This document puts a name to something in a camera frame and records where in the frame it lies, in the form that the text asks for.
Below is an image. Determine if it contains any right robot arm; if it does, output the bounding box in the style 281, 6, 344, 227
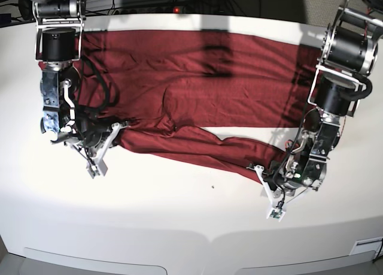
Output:
30, 0, 129, 178

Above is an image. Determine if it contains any dark red long-sleeve shirt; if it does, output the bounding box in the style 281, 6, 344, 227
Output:
69, 31, 320, 180

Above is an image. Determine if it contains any grey right table tray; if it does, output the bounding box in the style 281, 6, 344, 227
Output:
235, 250, 375, 275

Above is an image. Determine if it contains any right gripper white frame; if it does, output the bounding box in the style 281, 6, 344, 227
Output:
64, 122, 130, 176

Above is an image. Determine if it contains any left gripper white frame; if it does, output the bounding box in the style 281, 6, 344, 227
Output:
247, 164, 317, 219

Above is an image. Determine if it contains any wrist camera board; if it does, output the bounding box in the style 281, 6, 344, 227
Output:
268, 210, 284, 222
87, 165, 99, 179

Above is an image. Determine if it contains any white label plate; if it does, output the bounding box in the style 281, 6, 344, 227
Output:
349, 237, 382, 256

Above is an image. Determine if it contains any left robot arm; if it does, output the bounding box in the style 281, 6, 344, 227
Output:
248, 0, 382, 220

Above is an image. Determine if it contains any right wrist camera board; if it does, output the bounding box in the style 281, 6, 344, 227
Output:
87, 165, 99, 179

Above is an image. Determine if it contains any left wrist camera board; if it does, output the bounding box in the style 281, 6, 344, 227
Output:
268, 210, 284, 222

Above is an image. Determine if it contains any power strip with red light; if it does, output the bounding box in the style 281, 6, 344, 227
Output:
112, 6, 183, 15

